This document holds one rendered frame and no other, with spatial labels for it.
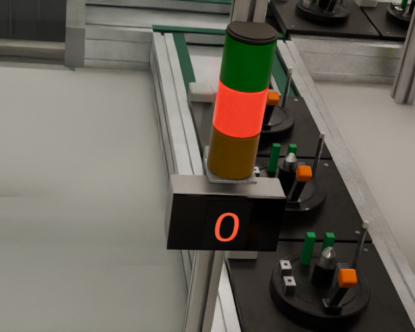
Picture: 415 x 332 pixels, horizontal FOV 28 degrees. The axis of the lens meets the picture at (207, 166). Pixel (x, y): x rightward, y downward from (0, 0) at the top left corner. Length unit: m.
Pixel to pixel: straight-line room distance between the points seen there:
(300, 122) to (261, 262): 0.46
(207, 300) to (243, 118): 0.27
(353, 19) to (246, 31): 1.39
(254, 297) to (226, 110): 0.41
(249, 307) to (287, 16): 1.11
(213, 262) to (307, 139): 0.64
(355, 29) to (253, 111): 1.32
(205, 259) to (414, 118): 1.11
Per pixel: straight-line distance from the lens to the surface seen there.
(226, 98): 0.80
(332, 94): 2.00
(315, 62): 2.03
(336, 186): 1.43
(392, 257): 1.32
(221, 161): 0.84
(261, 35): 0.78
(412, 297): 1.26
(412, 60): 1.99
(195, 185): 0.87
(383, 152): 1.80
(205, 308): 1.01
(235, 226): 0.88
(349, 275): 1.07
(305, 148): 1.52
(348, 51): 2.04
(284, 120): 1.56
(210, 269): 0.98
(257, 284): 1.18
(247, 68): 0.78
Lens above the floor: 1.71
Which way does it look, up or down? 32 degrees down
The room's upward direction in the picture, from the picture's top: 8 degrees clockwise
